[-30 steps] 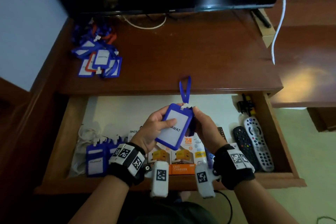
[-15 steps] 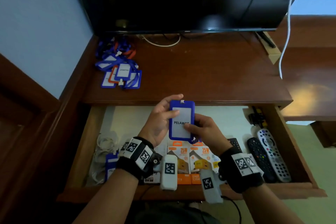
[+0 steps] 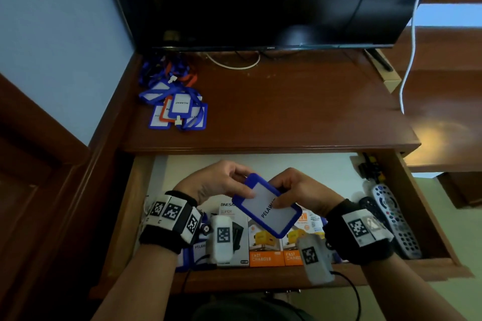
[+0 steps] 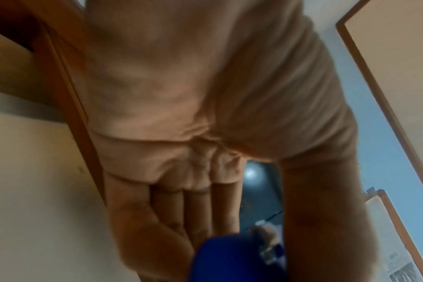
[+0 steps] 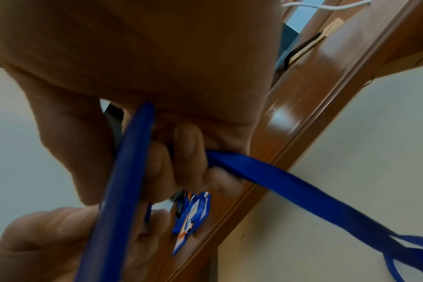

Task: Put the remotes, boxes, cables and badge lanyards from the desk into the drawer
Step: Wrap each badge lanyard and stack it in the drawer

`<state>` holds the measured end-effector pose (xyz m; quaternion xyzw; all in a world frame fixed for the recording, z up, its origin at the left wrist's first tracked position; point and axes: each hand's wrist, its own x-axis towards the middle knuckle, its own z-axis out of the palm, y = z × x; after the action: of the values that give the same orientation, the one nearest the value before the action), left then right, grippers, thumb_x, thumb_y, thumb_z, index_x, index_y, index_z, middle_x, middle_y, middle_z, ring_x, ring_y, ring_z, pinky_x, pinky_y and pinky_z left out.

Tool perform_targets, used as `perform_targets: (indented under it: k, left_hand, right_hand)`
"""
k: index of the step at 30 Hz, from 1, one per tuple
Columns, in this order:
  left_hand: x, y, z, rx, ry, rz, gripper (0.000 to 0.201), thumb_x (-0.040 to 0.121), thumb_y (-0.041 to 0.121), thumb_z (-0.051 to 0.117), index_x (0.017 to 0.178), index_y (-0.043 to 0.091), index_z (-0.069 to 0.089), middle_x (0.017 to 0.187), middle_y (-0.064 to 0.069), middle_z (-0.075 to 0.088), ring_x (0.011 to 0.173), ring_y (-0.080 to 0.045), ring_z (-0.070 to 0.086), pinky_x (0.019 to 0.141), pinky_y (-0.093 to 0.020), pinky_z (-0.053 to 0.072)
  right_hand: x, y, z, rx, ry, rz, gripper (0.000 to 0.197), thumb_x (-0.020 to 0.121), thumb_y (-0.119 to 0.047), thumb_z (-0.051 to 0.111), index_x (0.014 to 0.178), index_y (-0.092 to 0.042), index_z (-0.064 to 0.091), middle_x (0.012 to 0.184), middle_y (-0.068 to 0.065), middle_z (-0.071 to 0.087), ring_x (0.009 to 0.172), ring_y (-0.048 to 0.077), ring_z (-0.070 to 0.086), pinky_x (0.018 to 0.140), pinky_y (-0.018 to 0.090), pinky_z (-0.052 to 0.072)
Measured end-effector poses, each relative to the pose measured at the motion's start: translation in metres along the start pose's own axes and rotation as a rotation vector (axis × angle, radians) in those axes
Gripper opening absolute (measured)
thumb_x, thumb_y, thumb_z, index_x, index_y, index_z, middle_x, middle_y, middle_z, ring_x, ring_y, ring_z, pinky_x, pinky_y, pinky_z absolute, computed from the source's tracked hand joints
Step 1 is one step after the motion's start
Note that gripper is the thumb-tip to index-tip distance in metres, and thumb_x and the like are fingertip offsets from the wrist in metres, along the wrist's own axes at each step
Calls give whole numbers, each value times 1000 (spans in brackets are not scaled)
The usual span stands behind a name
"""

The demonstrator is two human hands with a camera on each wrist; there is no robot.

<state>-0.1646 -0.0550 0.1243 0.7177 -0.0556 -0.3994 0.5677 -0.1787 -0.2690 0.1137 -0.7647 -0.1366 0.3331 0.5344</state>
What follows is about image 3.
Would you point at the person's left hand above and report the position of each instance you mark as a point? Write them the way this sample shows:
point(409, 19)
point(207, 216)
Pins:
point(211, 181)

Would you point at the person's right hand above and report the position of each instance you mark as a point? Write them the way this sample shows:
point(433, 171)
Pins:
point(312, 193)

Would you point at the wooden drawer with white bottom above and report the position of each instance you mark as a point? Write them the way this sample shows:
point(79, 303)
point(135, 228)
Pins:
point(320, 170)

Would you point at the white charger box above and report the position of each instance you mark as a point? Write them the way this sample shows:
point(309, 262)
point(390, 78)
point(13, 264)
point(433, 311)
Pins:
point(226, 208)

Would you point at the blue badge holder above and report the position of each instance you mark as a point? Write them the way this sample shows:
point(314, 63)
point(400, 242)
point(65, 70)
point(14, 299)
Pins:
point(275, 219)

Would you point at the black plug adapter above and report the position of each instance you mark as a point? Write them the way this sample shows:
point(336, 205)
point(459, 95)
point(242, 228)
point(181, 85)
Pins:
point(367, 173)

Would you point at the wide black remote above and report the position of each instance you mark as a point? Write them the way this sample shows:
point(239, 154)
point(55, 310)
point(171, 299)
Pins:
point(371, 206)

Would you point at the small yellow flashlight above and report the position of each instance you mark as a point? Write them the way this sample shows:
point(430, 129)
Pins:
point(378, 174)

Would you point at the stack of stored blue badges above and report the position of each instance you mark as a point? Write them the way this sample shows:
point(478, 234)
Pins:
point(199, 251)

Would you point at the pile of blue ID lanyards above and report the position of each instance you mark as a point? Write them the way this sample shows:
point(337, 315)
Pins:
point(182, 102)

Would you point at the large white remote control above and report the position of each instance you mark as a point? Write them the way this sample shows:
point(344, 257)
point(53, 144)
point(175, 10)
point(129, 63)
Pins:
point(399, 219)

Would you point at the person's right forearm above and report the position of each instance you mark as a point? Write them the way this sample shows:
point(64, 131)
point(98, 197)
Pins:
point(406, 290)

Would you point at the person's left forearm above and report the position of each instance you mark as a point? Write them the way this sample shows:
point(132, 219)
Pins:
point(139, 287)

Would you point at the person's dark green clothing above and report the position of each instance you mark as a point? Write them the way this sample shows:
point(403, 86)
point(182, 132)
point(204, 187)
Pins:
point(244, 311)

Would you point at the black left wristband with markers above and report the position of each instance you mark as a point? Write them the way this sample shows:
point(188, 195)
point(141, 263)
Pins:
point(162, 236)

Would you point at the black wristband with markers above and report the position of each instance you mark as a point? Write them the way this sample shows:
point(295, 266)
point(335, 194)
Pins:
point(162, 236)
point(361, 249)

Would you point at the black right wristband with markers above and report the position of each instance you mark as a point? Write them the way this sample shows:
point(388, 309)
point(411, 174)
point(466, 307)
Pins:
point(361, 249)

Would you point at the black television stand leg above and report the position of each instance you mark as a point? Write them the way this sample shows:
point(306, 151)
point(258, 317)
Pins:
point(380, 61)

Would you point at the brown wooden side cabinet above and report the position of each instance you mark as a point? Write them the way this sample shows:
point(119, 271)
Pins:
point(448, 106)

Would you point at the black television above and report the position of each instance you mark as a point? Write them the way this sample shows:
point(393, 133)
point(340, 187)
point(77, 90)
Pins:
point(263, 1)

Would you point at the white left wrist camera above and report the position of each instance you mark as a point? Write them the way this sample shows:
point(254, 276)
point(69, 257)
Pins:
point(222, 253)

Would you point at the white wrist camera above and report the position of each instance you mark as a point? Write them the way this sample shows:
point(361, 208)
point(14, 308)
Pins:
point(316, 268)
point(222, 253)

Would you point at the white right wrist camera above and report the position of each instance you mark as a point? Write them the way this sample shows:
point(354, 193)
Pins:
point(316, 268)

